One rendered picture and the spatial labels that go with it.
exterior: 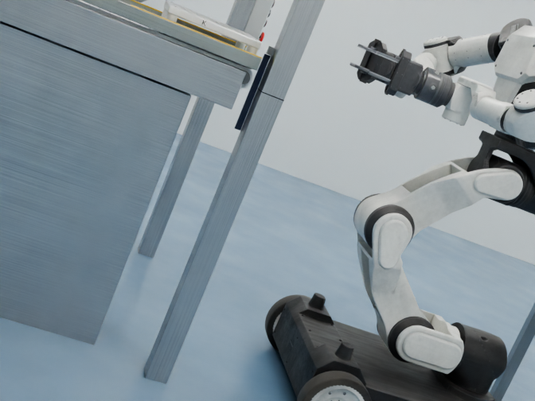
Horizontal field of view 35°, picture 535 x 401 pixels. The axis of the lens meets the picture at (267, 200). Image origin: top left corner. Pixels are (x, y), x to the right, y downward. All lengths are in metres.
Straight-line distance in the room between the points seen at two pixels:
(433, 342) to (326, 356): 0.34
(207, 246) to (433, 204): 0.66
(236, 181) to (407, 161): 4.23
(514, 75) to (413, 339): 0.78
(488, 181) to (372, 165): 3.83
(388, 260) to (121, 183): 0.76
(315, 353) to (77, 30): 1.05
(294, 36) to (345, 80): 3.97
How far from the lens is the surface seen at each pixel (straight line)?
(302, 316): 2.61
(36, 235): 2.25
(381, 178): 6.26
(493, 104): 2.19
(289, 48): 2.08
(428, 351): 2.53
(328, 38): 5.96
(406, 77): 2.27
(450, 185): 2.40
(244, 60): 2.12
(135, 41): 2.10
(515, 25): 2.71
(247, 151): 2.10
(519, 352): 3.26
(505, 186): 2.44
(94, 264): 2.27
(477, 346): 2.62
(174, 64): 2.11
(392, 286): 2.45
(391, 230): 2.35
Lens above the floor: 0.98
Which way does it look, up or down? 11 degrees down
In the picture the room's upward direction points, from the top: 23 degrees clockwise
